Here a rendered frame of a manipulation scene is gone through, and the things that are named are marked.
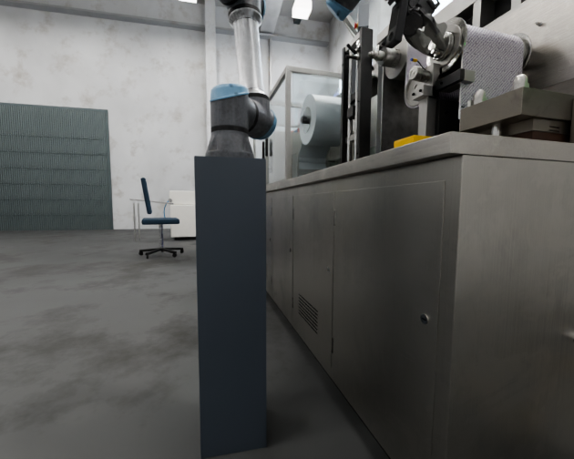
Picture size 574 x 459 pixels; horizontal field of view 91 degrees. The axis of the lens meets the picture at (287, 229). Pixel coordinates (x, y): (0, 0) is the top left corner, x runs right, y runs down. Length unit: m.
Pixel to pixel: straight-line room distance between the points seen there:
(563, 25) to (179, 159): 9.36
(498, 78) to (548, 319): 0.70
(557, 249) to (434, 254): 0.28
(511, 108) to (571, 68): 0.42
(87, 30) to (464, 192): 11.35
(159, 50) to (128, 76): 1.24
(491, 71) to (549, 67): 0.22
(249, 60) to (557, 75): 0.97
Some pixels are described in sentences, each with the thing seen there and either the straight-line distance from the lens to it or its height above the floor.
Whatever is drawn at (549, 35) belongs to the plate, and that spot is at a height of 1.30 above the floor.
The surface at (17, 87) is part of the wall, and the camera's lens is 11.70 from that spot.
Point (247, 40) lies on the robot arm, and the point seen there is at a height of 1.32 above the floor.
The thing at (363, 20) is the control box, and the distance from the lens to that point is 1.70.
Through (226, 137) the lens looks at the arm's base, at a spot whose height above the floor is 0.96.
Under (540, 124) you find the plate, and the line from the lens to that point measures 0.93.
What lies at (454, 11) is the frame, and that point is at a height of 1.60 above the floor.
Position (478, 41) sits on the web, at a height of 1.24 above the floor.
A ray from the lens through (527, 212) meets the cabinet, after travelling 0.76.
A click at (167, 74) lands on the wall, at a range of 10.64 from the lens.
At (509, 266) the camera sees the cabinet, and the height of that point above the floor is 0.64.
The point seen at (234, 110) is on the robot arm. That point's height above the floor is 1.04.
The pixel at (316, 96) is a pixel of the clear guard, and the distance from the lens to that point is 1.97.
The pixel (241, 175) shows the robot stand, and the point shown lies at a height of 0.85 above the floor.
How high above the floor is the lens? 0.76
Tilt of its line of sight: 5 degrees down
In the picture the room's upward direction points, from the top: straight up
